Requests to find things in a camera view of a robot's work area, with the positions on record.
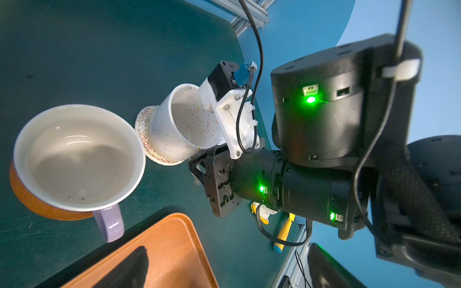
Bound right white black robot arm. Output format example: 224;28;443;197
188;1;461;288

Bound aluminium frame right post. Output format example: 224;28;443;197
211;0;275;37

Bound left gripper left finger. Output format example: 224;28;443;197
94;246;149;288

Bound yellow hand shovel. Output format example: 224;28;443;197
273;213;295;253

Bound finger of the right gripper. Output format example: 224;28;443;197
188;145;230;180

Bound orange wooden tray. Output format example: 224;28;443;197
65;213;218;288

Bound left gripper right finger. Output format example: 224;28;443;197
307;243;366;288

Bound white work glove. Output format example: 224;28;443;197
250;202;277;225

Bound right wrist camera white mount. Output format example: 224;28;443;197
199;61;260;160

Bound white speckled mug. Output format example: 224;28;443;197
148;84;223;162

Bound multicolour woven coaster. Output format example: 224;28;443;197
134;105;183;166

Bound dark wooden coaster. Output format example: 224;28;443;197
9;160;94;222

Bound purple mug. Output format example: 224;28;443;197
13;104;146;242

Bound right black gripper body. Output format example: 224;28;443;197
203;150;365;240

